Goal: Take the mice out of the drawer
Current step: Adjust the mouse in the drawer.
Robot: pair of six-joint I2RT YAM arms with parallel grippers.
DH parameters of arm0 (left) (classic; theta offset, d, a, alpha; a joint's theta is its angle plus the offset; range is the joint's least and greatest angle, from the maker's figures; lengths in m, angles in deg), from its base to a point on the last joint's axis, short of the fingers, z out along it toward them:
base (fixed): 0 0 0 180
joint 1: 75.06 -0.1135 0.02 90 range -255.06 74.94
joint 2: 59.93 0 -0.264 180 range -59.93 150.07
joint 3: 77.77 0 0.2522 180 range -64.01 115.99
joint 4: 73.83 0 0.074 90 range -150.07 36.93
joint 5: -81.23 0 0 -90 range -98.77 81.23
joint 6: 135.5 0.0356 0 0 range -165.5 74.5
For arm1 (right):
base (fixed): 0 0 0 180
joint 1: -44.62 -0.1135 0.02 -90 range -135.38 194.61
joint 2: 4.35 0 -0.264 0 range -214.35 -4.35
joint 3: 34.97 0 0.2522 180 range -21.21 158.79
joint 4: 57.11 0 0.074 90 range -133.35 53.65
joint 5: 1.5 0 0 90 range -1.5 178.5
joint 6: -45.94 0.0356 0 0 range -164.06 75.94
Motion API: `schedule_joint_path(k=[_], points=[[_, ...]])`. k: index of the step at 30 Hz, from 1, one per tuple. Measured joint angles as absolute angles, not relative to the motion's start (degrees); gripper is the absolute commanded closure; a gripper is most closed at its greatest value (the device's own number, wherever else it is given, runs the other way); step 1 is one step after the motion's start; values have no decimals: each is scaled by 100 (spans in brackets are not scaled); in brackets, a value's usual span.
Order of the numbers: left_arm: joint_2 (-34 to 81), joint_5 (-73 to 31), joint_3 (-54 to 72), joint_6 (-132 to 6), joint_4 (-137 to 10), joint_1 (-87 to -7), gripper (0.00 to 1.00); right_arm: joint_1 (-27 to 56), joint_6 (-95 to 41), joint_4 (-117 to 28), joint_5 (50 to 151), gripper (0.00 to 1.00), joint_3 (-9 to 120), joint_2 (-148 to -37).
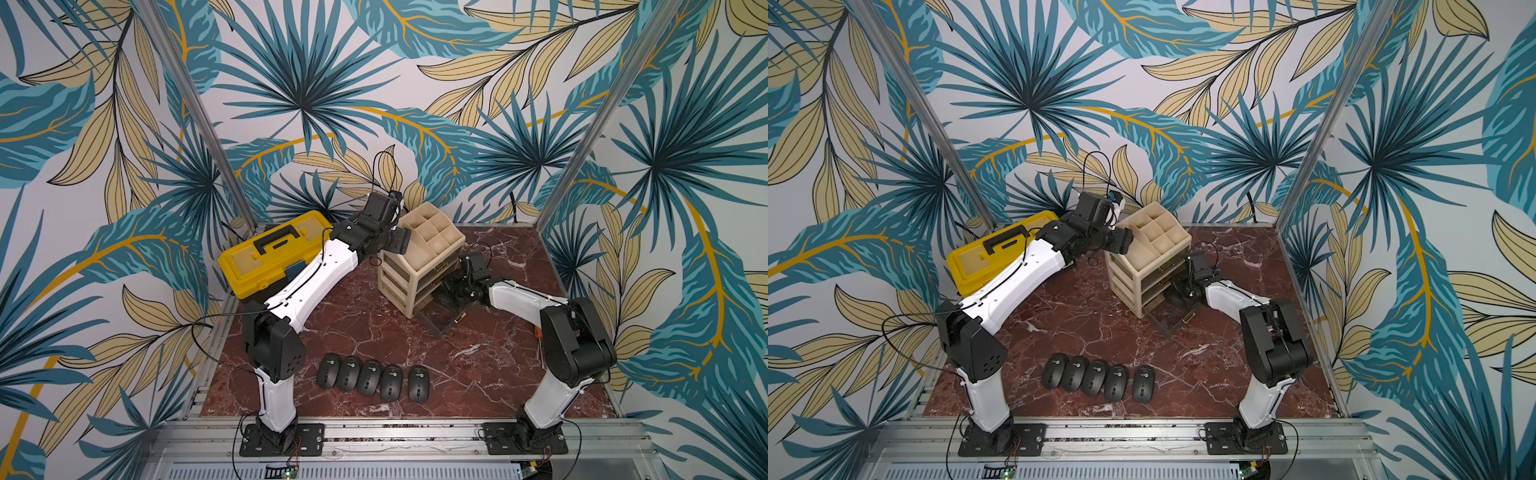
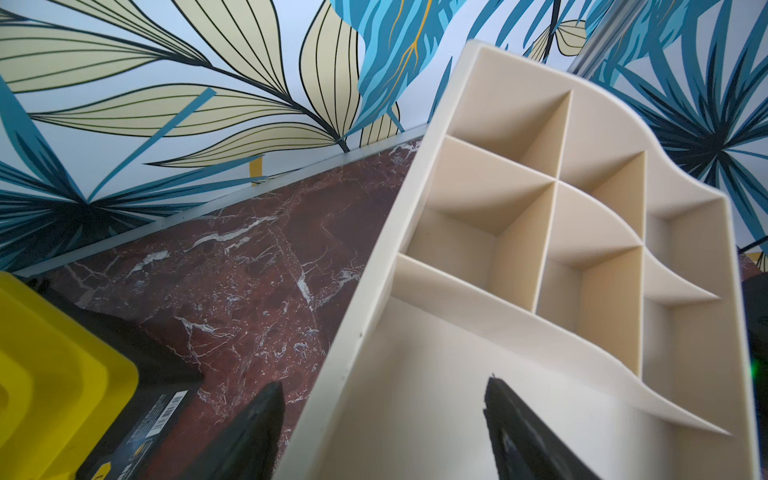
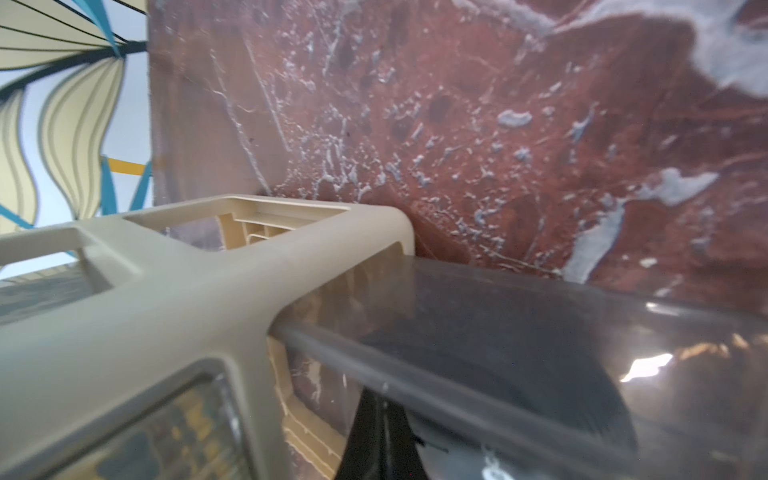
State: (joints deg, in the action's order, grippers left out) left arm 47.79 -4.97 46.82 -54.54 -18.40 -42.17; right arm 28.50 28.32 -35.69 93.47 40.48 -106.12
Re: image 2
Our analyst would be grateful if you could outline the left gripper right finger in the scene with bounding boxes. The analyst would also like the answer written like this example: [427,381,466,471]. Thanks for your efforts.
[483,376,597,480]

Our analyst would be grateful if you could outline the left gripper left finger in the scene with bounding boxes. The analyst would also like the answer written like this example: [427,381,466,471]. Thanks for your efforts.
[177,381,285,479]

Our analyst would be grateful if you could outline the beige drawer organizer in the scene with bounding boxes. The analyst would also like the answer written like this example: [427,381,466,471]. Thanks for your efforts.
[276,40,761,479]

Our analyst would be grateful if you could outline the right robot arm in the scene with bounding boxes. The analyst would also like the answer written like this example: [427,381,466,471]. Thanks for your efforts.
[742,273,767,479]

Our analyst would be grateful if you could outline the yellow black toolbox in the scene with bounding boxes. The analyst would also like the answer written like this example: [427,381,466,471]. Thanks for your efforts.
[1,272,203,479]

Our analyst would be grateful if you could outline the right corner aluminium post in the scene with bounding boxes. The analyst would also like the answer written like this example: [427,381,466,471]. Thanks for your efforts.
[567,0,648,79]

